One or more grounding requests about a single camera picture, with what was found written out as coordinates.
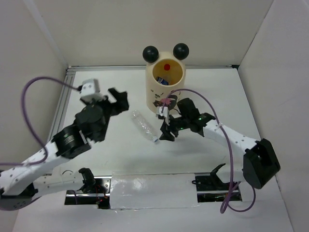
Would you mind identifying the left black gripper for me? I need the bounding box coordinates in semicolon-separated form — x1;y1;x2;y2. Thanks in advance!
82;88;131;141

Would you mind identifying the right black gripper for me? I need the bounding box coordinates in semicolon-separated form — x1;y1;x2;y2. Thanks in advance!
159;113;190;142

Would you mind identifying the clear unlabeled plastic bottle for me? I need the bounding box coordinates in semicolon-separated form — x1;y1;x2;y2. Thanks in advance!
131;110;159;143

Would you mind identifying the blue label white cap bottle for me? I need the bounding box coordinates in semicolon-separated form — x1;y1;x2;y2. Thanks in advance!
156;76;169;86

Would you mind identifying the red label water bottle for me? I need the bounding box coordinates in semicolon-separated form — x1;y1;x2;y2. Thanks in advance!
164;64;170;71

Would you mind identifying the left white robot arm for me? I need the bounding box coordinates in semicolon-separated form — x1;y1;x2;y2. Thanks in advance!
0;88;129;211

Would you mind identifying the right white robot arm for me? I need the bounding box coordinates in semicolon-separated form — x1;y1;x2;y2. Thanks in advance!
156;98;281;189

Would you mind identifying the cream bin with black ears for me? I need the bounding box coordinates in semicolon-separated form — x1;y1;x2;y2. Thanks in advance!
142;43;189;113

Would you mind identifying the silver foil tape sheet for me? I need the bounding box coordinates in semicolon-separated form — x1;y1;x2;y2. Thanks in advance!
110;174;198;209

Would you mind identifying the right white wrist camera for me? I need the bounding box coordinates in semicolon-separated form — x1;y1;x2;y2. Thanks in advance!
156;106;169;124

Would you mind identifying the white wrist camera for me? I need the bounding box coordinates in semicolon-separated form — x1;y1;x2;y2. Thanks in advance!
156;106;169;124
80;79;102;102

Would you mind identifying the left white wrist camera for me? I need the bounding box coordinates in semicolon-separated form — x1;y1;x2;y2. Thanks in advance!
80;79;102;102

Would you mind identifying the aluminium frame rail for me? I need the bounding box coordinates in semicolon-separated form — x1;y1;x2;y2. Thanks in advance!
40;64;239;174

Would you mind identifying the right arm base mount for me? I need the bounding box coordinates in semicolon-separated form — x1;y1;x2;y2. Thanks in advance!
191;163;229;203

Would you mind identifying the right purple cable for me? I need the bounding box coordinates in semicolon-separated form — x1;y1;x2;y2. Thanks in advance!
162;88;256;214

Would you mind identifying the purple cable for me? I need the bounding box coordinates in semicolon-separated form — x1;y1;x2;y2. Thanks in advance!
162;88;256;214
0;76;83;167

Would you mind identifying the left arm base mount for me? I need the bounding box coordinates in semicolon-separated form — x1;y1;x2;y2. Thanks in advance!
64;175;112;209

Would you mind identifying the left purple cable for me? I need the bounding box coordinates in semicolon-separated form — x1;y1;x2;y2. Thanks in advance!
0;76;83;167

